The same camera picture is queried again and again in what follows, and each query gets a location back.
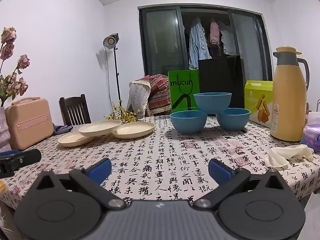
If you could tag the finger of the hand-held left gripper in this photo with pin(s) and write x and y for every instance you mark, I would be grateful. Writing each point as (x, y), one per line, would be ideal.
(27, 157)

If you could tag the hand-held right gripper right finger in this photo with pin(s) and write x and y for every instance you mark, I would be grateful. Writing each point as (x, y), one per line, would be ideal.
(220, 171)

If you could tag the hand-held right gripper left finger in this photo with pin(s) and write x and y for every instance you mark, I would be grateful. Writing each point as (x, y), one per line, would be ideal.
(98, 171)

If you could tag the cream plate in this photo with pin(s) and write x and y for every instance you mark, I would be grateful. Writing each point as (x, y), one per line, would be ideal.
(135, 131)
(100, 128)
(71, 140)

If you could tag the blue bowl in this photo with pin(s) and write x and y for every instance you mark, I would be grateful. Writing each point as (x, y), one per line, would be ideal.
(233, 121)
(212, 103)
(188, 123)

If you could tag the pink ribbed vanity case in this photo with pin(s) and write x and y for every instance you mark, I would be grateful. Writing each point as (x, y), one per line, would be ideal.
(28, 123)

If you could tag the mottled purple ceramic vase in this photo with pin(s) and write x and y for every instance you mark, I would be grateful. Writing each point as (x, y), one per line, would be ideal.
(3, 130)

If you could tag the grey purple pouch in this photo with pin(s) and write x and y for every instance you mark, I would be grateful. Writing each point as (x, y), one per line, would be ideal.
(62, 129)

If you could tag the calligraphy print tablecloth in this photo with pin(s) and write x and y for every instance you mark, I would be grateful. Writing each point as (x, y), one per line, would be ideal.
(162, 160)

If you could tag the yellow flower branch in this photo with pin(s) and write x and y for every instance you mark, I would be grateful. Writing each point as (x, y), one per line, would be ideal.
(122, 113)

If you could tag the dark wooden chair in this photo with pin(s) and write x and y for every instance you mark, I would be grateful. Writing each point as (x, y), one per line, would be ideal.
(75, 110)

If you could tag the crumpled white cloth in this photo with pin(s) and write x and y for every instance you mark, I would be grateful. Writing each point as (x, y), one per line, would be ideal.
(287, 155)

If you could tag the yellow-green snack box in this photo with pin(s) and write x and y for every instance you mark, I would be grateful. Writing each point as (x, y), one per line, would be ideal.
(258, 100)

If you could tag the black paper bag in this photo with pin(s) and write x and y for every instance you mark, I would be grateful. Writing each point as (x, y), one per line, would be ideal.
(220, 77)

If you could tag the dried pink rose bouquet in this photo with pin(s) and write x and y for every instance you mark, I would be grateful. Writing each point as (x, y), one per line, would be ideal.
(22, 62)

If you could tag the green paper bag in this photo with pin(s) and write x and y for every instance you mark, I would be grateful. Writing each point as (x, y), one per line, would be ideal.
(183, 80)

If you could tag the red patterned quilted blanket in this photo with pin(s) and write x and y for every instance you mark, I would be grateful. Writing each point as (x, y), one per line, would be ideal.
(157, 92)

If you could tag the purple white tissue pack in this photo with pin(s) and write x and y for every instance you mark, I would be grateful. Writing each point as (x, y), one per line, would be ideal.
(313, 132)

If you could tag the yellow thermos jug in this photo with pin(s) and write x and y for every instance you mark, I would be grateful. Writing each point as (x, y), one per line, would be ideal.
(287, 92)

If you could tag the hanging light blue shirt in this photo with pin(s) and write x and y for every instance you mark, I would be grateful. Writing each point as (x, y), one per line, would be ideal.
(198, 45)

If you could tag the hanging white garment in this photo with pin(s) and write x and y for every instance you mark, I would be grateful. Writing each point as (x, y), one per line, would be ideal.
(228, 41)

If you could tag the black light stand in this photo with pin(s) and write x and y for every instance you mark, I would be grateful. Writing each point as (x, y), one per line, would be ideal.
(111, 41)

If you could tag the hanging pink garment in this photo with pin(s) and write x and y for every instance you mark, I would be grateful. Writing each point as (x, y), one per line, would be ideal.
(214, 33)

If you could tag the black framed sliding door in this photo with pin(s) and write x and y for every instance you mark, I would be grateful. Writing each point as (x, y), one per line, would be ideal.
(162, 37)

